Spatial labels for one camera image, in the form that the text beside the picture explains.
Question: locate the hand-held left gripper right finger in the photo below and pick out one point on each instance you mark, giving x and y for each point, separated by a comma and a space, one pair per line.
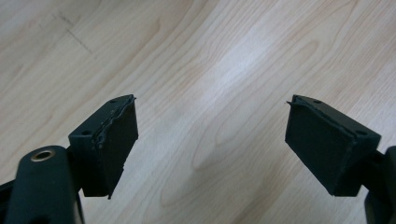
327, 146

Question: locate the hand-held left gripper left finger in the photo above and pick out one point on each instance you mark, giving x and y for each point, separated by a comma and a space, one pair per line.
109, 149

